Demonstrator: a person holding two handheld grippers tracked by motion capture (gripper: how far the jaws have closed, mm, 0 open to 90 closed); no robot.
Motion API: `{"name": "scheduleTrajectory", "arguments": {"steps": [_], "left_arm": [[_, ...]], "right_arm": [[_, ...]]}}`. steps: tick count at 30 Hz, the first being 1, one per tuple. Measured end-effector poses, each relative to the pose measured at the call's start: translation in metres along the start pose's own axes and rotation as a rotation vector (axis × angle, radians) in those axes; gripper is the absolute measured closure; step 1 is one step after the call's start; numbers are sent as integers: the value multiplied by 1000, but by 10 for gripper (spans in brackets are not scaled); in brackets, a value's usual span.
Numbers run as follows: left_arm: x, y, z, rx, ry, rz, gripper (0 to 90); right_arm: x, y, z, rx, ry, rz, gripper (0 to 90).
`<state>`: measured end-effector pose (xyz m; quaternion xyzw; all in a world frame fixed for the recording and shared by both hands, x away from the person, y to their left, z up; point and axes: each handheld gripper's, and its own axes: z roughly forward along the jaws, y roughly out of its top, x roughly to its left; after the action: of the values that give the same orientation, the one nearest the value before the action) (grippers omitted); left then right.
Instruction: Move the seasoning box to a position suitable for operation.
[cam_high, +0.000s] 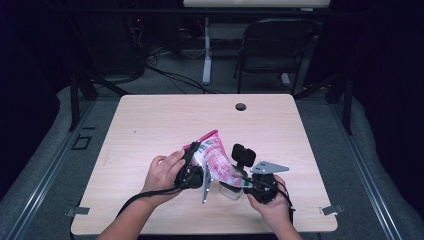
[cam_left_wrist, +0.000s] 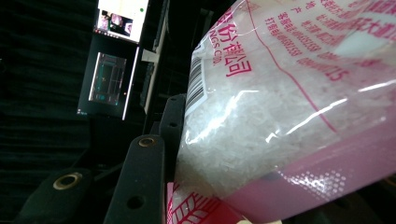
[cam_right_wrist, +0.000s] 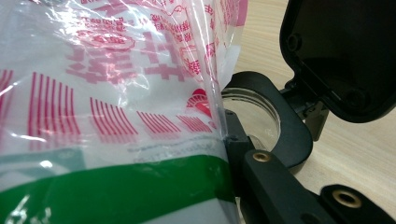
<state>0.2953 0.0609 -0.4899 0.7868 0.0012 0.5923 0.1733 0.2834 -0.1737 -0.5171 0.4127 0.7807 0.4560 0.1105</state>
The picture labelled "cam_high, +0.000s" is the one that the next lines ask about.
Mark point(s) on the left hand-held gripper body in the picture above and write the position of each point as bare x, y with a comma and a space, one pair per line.
190, 178

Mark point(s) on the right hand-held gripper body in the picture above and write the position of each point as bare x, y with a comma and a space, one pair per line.
265, 188

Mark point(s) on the red and white seasoning bag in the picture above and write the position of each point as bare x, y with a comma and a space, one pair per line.
216, 160

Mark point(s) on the glass jar with black lid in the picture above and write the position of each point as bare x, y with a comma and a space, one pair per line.
244, 156

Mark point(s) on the person's right hand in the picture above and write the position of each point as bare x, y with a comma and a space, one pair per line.
276, 211

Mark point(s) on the person's left hand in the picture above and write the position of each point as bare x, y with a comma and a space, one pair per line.
161, 178

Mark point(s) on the white desk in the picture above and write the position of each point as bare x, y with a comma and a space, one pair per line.
207, 50

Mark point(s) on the black folding chair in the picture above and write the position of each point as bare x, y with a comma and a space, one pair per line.
270, 65

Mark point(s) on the black metal stand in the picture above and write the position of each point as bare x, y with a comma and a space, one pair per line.
74, 100
348, 106

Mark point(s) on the dark equipment with red light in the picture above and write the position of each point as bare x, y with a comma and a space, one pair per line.
136, 43

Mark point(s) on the grey metal table bracket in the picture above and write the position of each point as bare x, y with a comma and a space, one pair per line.
331, 209
78, 211

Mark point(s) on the aluminium floor rail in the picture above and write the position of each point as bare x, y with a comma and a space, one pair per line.
43, 186
366, 180

